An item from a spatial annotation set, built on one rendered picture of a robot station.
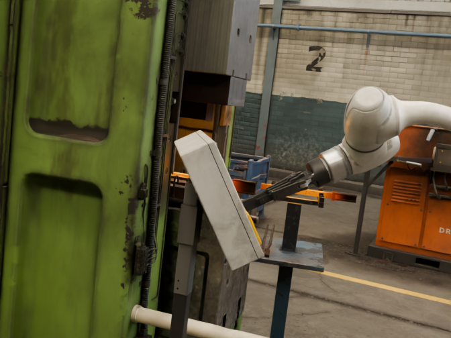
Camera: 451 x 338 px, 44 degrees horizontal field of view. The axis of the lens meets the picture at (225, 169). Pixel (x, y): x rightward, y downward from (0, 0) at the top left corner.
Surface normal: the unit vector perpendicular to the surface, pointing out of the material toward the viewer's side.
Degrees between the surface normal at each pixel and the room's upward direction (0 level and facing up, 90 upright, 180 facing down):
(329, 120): 89
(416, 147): 90
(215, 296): 90
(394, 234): 86
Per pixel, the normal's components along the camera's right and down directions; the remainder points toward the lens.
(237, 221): 0.13, 0.14
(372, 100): -0.33, -0.48
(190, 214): -0.28, 0.10
